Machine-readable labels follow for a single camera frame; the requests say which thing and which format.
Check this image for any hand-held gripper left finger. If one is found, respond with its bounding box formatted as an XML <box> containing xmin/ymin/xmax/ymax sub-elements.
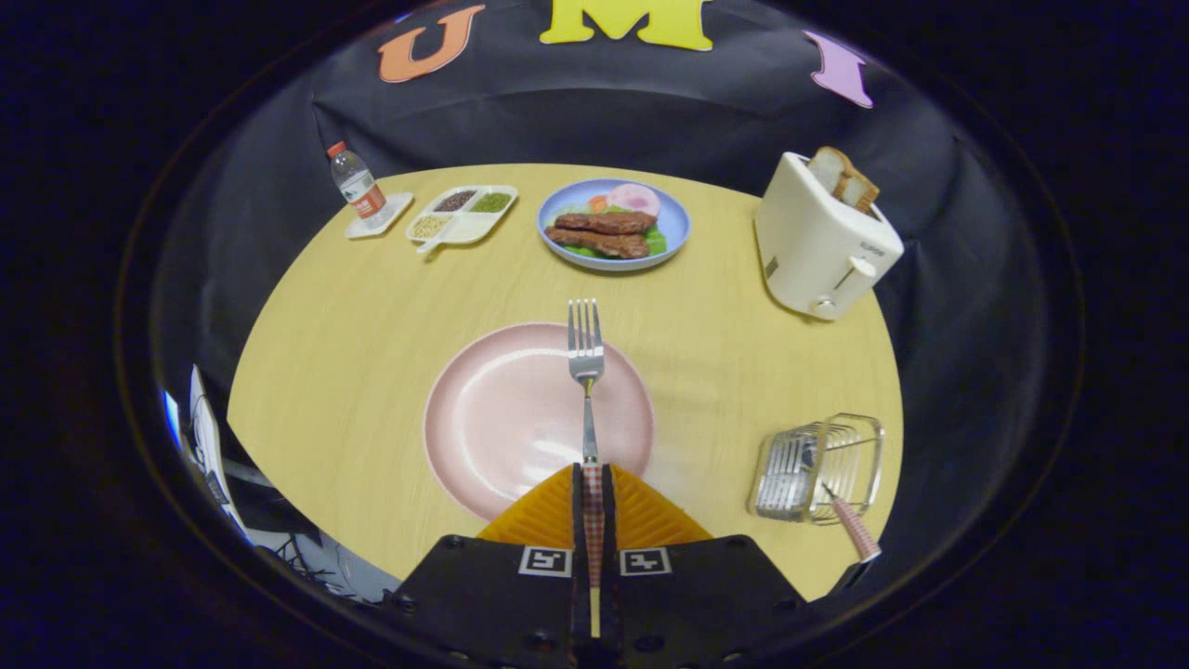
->
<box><xmin>385</xmin><ymin>463</ymin><xmax>591</xmax><ymax>669</ymax></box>

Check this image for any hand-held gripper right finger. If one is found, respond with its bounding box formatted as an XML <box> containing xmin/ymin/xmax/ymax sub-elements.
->
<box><xmin>600</xmin><ymin>463</ymin><xmax>809</xmax><ymax>668</ymax></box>

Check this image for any fork with checkered handle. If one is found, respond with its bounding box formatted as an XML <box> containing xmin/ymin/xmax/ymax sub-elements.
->
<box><xmin>568</xmin><ymin>298</ymin><xmax>607</xmax><ymax>588</ymax></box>

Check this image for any spoon with checkered handle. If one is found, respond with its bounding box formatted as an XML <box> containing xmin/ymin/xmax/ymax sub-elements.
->
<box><xmin>822</xmin><ymin>483</ymin><xmax>882</xmax><ymax>561</ymax></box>

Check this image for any pink plate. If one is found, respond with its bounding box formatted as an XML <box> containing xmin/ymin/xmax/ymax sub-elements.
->
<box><xmin>424</xmin><ymin>321</ymin><xmax>657</xmax><ymax>523</ymax></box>

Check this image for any metal cutlery drainer basket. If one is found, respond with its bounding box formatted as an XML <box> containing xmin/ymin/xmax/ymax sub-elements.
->
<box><xmin>747</xmin><ymin>413</ymin><xmax>885</xmax><ymax>526</ymax></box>

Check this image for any brown meat strip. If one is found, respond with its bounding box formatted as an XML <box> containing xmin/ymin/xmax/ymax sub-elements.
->
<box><xmin>555</xmin><ymin>211</ymin><xmax>658</xmax><ymax>235</ymax></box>
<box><xmin>545</xmin><ymin>226</ymin><xmax>650</xmax><ymax>259</ymax></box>

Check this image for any blue plate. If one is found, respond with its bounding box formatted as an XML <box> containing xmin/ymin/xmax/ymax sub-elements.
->
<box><xmin>537</xmin><ymin>178</ymin><xmax>692</xmax><ymax>272</ymax></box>

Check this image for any white divided condiment tray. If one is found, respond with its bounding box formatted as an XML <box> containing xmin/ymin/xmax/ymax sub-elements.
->
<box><xmin>406</xmin><ymin>185</ymin><xmax>518</xmax><ymax>255</ymax></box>

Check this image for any pink ham slice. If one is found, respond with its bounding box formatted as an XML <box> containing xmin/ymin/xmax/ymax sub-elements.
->
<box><xmin>608</xmin><ymin>183</ymin><xmax>661</xmax><ymax>217</ymax></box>

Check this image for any white toaster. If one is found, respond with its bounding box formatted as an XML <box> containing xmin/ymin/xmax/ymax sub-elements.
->
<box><xmin>754</xmin><ymin>151</ymin><xmax>905</xmax><ymax>321</ymax></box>

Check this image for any white square coaster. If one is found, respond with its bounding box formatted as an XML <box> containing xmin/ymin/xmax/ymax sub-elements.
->
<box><xmin>346</xmin><ymin>192</ymin><xmax>415</xmax><ymax>241</ymax></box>

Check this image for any clear water bottle red cap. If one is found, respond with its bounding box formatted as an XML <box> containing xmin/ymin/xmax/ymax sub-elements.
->
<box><xmin>327</xmin><ymin>141</ymin><xmax>388</xmax><ymax>230</ymax></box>

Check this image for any toast bread slice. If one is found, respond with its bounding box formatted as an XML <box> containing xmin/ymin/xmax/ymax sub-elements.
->
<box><xmin>806</xmin><ymin>146</ymin><xmax>854</xmax><ymax>194</ymax></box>
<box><xmin>833</xmin><ymin>172</ymin><xmax>881</xmax><ymax>215</ymax></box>

